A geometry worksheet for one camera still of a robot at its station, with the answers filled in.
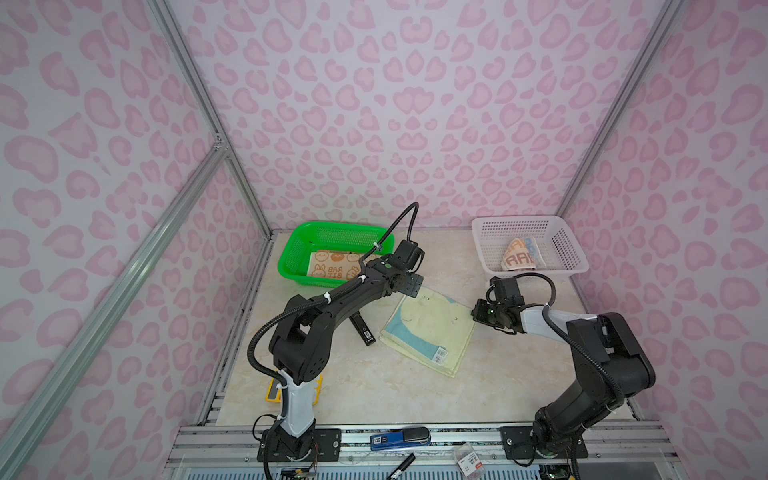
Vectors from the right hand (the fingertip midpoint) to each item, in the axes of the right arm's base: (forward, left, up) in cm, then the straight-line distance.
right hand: (471, 308), depth 96 cm
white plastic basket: (+25, -34, +2) cm, 43 cm away
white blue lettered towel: (+19, -20, +4) cm, 28 cm away
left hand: (+5, +20, +10) cm, 23 cm away
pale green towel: (-6, +13, -1) cm, 14 cm away
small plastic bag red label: (-41, +6, +1) cm, 41 cm away
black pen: (-42, +22, 0) cm, 47 cm away
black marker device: (-9, +34, +1) cm, 35 cm away
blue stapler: (-37, +20, +3) cm, 42 cm away
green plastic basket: (+26, +57, +4) cm, 63 cm away
